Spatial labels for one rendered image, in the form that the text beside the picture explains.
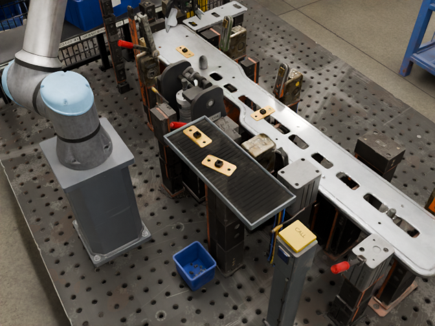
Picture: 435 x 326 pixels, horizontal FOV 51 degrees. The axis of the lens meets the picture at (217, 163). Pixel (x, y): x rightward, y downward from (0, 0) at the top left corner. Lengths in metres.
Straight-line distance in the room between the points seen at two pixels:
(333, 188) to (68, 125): 0.74
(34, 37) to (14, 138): 0.89
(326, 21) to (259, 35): 1.68
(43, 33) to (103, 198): 0.47
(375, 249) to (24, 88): 0.95
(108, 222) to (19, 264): 1.17
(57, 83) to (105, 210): 0.41
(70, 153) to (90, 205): 0.17
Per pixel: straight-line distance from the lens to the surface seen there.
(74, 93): 1.15
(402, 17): 4.35
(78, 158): 1.25
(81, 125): 1.19
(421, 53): 3.60
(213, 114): 1.39
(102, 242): 1.49
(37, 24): 1.24
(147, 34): 1.68
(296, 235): 1.02
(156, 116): 1.43
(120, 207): 1.40
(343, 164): 1.41
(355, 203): 1.32
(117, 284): 1.51
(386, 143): 1.47
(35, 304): 2.39
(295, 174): 1.20
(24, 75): 1.26
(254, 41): 2.46
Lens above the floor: 2.00
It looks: 47 degrees down
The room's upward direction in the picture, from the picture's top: 1 degrees counter-clockwise
